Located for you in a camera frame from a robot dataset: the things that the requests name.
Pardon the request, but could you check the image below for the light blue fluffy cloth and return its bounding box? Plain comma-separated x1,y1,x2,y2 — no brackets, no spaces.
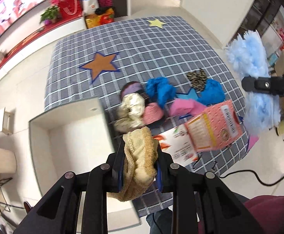
225,30,281,135

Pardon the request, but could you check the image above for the beige knitted hat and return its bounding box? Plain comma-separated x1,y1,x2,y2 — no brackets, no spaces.
107,127,158,202

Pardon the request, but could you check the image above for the blue sparkly cloth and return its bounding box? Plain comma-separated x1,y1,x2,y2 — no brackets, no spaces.
146,77,176,109

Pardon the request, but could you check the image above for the white storage box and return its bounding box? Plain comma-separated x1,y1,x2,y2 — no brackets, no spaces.
29,98,140,233

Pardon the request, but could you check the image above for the pink patterned box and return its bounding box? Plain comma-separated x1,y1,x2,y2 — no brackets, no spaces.
185,100,243,152

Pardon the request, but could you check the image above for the white fruit print box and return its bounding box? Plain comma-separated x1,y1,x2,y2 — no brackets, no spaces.
153,124,198,167

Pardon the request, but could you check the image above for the dark glass cabinet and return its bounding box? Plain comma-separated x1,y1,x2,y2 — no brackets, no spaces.
237,0,281,36

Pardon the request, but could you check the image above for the leopard print cloth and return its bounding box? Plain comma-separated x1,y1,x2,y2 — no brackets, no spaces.
186,69,207,91

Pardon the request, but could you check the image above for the pink sponge block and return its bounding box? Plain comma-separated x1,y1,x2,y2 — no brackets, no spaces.
190,99,206,116
169,98,193,116

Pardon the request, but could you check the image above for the small white stool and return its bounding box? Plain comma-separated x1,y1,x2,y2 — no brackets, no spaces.
0,107,14,136

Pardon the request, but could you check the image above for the cream dotted scrunchie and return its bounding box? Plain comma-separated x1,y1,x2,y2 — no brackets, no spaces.
114,93,145,133

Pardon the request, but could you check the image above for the pink fuzzy sock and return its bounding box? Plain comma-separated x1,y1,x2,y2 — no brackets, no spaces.
143,103,164,125

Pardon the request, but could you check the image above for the purple black slipper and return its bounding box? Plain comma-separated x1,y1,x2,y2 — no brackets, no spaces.
120,81,149,100

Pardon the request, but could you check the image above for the grey checked star rug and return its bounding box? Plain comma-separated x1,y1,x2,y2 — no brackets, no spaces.
44,15,251,219

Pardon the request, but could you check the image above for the white red tv cabinet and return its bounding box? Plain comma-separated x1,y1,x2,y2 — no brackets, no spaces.
0,14,86,81

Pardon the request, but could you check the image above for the yellow fruit carton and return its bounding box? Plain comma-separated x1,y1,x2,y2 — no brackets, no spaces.
85,8,115,28

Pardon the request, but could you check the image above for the potted green plant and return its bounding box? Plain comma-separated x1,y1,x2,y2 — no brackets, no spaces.
40,5,60,25

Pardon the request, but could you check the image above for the red gift bag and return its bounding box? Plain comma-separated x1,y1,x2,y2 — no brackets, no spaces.
49,0,82,20

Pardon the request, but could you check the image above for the white paper bag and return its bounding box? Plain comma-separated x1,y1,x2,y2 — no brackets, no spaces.
82,0,99,16

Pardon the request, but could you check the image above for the black power cable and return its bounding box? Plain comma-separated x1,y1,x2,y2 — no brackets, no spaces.
211,161,284,188

